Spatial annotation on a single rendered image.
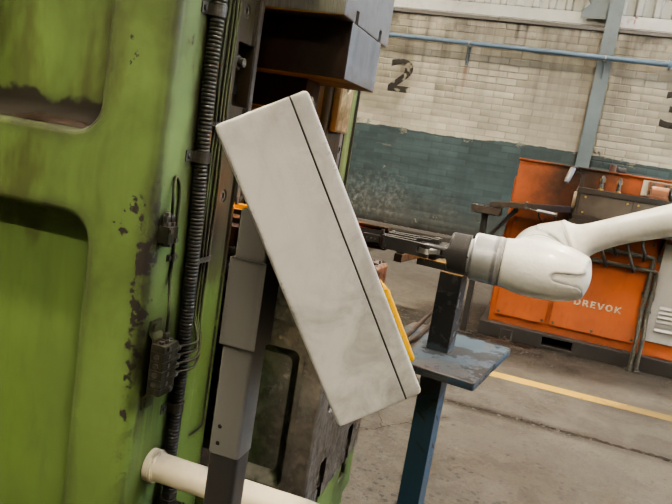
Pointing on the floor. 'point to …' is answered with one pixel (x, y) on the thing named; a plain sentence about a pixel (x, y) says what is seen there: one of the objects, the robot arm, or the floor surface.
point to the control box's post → (235, 397)
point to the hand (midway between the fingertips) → (365, 234)
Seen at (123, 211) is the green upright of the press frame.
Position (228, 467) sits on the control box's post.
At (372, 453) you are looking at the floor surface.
